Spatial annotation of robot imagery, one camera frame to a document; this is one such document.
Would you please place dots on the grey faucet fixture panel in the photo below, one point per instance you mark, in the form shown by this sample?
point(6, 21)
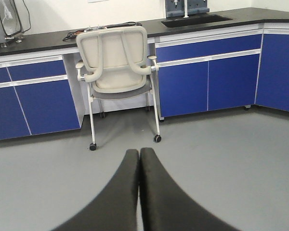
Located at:
point(185, 8)

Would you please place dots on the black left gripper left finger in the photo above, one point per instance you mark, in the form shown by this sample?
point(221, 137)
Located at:
point(114, 208)

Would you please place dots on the white mesh office chair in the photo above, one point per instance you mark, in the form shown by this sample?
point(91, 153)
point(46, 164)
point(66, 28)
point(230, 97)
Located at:
point(115, 65)

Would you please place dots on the blue lab bench cabinets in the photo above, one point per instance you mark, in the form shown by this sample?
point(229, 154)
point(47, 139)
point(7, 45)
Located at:
point(201, 68)

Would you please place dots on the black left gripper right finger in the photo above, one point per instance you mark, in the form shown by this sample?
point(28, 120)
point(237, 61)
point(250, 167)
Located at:
point(165, 206)

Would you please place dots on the black sink basin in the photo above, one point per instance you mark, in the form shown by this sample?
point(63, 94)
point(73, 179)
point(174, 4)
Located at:
point(201, 19)

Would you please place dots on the metal instrument at left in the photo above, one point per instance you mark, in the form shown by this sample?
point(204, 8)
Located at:
point(14, 20)

